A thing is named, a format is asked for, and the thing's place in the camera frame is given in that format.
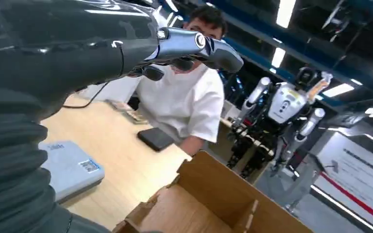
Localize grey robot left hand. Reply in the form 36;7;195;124
0;0;245;122

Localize loose printed cards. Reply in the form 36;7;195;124
105;99;149;125

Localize grey flat card reader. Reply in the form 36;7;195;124
37;140;106;204

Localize black smartphone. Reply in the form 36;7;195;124
136;127;175;153

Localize person at desk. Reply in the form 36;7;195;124
134;4;229;158

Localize wooden compartment box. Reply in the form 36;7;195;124
112;150;315;233

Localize white humanoid robot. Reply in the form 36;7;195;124
227;67;334;180

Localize white sign board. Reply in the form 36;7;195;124
311;131;373;233

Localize thin black laptop cable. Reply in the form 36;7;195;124
62;82;111;109

